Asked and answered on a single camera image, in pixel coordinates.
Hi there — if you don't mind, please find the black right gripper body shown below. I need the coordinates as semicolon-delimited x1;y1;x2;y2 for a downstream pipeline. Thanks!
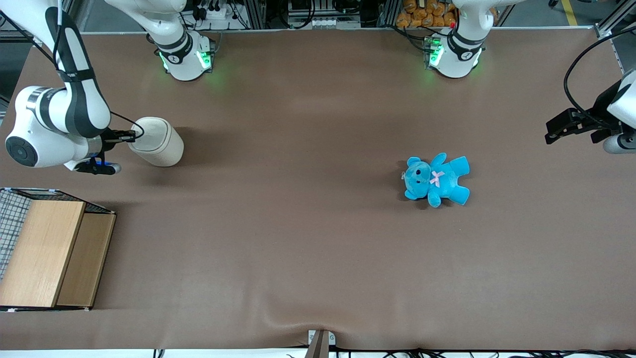
86;127;119;159

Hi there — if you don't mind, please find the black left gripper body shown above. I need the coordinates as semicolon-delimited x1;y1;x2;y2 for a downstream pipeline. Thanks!
576;80;623;132

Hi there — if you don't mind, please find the cream round trash can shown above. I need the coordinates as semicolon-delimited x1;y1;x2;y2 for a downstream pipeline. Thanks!
128;116;185;168

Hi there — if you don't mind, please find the light wooden shelf box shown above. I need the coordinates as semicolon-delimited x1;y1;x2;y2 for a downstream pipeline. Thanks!
0;199;117;309

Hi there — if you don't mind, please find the blue teddy bear plush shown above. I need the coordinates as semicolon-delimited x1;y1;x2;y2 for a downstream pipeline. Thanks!
401;153;471;208

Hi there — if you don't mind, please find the white power strip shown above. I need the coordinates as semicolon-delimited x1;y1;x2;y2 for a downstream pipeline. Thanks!
195;4;235;21

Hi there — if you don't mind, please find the orange plush toys pile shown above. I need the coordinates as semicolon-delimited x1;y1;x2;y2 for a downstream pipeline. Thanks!
396;0;458;29

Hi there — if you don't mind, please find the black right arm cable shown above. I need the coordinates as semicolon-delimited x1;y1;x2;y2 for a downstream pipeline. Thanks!
109;111;146;141

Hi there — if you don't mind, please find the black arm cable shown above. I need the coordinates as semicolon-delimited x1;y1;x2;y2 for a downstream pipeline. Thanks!
563;25;636;128
109;111;146;141

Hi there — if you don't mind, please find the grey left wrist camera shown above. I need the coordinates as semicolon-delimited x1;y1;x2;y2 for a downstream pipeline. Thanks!
603;132;636;154

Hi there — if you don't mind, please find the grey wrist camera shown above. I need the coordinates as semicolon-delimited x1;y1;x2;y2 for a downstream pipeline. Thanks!
75;158;122;176
603;132;636;154

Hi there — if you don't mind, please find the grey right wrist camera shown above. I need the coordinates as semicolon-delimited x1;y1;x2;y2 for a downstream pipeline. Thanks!
75;158;122;176

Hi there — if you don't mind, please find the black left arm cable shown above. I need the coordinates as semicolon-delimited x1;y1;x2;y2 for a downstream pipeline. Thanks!
563;25;636;128

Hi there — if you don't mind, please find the aluminium frame profile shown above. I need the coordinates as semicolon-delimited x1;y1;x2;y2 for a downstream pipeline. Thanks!
594;0;636;39

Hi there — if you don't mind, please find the black wire mesh basket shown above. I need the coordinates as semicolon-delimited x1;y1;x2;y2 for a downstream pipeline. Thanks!
0;187;116;314

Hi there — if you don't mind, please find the metal table edge bracket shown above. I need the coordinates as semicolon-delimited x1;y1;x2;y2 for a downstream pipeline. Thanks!
304;329;337;358

